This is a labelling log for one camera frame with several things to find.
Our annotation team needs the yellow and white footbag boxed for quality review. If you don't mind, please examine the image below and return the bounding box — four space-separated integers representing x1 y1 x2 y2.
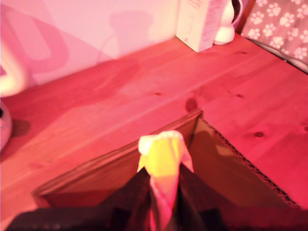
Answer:
137 129 194 231

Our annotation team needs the cardboard dice tower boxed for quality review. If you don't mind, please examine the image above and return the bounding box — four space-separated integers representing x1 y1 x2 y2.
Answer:
31 108 301 217

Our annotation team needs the cream electric kettle appliance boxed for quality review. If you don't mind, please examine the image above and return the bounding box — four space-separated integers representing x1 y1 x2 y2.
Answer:
0 57 28 154

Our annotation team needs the white printed carton box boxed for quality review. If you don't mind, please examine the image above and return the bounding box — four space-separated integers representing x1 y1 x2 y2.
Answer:
175 0 222 53

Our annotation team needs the paw print bag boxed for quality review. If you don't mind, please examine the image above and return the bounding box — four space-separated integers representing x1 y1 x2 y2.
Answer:
240 0 308 73

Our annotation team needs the small white round camera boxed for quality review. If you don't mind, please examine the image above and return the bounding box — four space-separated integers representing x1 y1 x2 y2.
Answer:
213 0 244 45

